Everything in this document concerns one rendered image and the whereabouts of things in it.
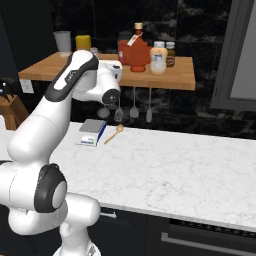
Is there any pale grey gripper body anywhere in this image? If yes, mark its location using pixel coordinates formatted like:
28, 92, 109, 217
96, 106, 112, 120

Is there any small grey shaker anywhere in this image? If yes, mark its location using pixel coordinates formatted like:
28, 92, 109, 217
89, 47, 100, 60

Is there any red leaf-shaped syrup bottle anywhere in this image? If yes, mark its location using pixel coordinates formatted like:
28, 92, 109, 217
122, 22, 154, 73

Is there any beige condiment bottle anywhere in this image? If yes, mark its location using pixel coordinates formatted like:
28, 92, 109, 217
149, 40, 169, 77

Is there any dark olive bottle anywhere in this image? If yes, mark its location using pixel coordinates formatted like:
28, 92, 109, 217
165, 41, 177, 69

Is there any dark lower cabinet door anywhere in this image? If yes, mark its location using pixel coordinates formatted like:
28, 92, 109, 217
87, 207, 148, 256

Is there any grey cabinet door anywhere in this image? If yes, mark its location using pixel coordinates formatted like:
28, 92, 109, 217
210, 0, 256, 113

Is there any hanging grey slotted utensil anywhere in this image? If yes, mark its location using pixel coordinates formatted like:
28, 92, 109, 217
113, 97, 125, 123

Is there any wooden spoon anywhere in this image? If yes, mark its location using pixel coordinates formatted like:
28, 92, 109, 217
103, 123, 125, 146

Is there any white kitchen scale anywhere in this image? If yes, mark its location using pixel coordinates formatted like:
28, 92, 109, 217
75, 118, 108, 148

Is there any hanging grey spatula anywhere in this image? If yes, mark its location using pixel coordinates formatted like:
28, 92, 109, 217
129, 86, 140, 120

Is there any hanging grey long spoon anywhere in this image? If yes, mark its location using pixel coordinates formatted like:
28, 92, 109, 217
145, 87, 154, 124

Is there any red jar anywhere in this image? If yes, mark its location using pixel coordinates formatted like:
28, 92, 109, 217
116, 31, 135, 66

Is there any yellow jar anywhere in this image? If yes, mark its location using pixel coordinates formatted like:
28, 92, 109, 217
75, 34, 92, 52

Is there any white cup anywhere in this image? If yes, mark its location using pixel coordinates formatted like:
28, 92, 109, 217
53, 30, 73, 58

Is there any wooden knife block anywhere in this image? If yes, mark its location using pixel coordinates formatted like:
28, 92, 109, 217
0, 94, 31, 131

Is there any dark oven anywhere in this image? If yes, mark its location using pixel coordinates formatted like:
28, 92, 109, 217
145, 214, 256, 256

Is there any wooden wall shelf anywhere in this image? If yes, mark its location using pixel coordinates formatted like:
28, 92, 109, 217
18, 51, 197, 92

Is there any white wall outlet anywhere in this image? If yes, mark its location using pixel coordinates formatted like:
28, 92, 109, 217
19, 78, 35, 95

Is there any black knife handle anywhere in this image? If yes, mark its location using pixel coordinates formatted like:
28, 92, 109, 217
0, 77, 20, 103

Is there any silver cabinet handle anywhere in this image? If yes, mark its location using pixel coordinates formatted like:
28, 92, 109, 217
99, 211, 118, 220

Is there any silver oven handle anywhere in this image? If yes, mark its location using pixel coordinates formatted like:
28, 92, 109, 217
161, 231, 256, 256

